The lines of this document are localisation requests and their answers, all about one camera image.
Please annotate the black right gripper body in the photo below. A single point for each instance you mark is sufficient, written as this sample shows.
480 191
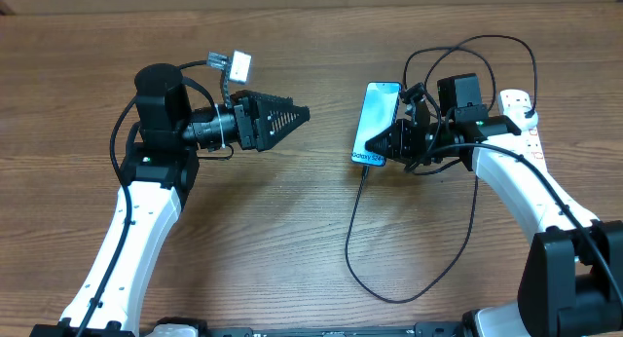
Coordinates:
420 143

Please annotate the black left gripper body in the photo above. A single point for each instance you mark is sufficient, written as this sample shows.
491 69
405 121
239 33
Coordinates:
218 127

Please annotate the Samsung Galaxy smartphone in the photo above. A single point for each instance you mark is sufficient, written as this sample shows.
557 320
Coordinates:
378 112

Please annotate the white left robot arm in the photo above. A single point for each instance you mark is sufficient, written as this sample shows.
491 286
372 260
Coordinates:
156 176

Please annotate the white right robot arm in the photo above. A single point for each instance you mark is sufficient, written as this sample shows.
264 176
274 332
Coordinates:
572 281

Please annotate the white charger adapter plug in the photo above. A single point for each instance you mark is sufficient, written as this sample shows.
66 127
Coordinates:
517 113

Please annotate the white power strip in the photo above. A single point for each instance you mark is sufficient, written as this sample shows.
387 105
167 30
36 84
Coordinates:
531 143

